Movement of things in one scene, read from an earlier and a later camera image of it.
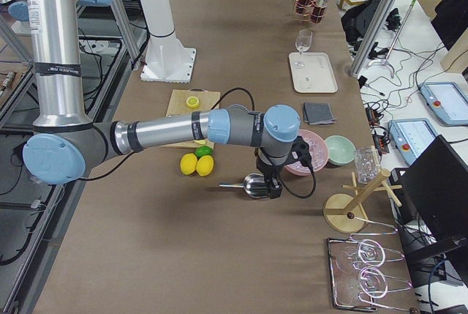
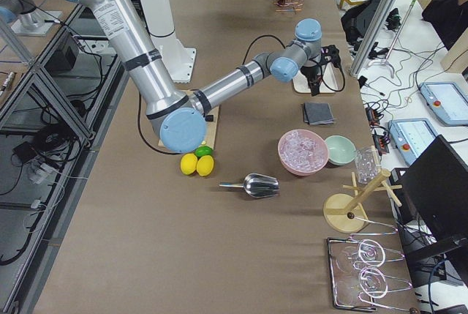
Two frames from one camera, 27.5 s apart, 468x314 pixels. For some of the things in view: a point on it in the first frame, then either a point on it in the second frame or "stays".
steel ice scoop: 254,185 stays
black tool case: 356,20 stays
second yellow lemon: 205,165 stays
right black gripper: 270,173 -> 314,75
